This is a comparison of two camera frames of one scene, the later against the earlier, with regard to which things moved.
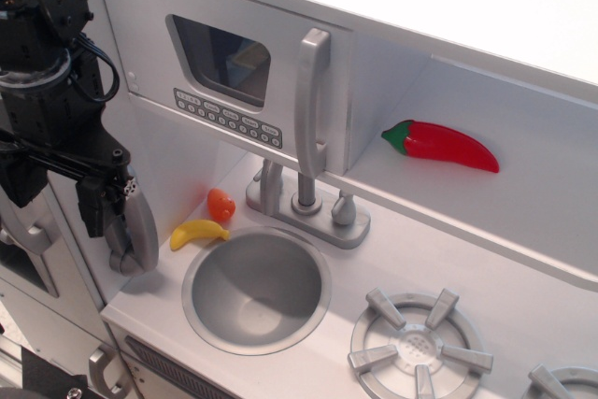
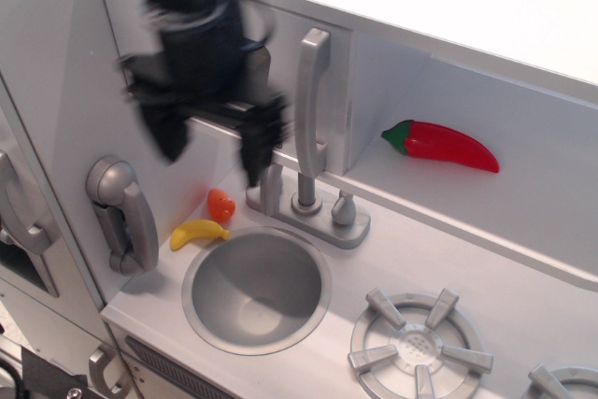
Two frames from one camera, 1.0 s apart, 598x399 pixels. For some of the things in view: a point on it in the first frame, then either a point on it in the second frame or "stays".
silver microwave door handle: (314, 53) stays
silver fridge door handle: (29, 227) stays
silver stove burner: (416, 346) stays
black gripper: (38, 135) -> (218, 63)
